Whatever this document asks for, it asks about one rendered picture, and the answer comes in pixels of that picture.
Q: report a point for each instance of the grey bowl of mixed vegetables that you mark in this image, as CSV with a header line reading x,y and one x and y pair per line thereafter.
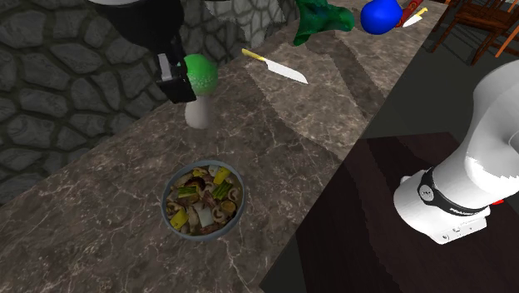
x,y
202,201

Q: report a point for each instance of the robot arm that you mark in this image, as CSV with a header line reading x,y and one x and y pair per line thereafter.
x,y
466,178

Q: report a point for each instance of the green capped mushroom figure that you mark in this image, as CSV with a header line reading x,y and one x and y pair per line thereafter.
x,y
200,77

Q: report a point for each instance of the green crumpled vase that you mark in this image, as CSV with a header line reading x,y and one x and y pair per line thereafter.
x,y
320,18

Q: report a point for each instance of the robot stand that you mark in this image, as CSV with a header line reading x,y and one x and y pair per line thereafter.
x,y
365,243

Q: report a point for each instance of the brown wooden chair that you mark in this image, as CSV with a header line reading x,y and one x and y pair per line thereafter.
x,y
478,18

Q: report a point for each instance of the blue ball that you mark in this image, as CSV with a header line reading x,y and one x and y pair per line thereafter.
x,y
379,16

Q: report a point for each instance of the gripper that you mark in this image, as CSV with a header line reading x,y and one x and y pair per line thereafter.
x,y
146,24

